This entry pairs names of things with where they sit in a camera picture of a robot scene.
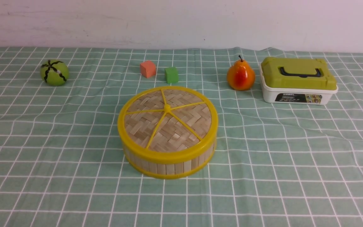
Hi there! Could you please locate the green checkered tablecloth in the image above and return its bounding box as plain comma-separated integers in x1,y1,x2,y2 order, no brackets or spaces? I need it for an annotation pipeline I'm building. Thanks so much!
0,47,363,227

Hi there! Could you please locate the orange foam cube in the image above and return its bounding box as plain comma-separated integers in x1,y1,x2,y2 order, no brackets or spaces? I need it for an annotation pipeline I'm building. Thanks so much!
140,60,157,79

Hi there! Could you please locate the orange toy pear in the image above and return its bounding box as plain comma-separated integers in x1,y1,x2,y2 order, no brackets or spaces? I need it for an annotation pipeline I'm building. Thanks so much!
227,55,256,91

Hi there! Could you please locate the yellow bamboo steamer basket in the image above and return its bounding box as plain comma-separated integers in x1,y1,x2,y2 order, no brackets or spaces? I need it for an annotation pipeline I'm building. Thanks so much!
123,141,217,179

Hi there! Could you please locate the white box green lid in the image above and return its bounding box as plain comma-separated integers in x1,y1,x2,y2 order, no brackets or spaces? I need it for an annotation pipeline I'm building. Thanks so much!
259,56,338,105

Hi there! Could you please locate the green toy melon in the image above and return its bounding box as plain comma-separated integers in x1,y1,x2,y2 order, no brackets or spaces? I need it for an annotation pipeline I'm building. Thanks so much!
39,59,69,86

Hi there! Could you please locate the yellow woven steamer lid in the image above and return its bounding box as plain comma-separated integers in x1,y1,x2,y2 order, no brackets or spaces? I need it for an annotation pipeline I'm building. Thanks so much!
117,86,218,164

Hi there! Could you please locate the green foam cube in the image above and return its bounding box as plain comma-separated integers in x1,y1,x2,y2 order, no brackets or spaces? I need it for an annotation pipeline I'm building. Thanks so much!
164,67,179,84

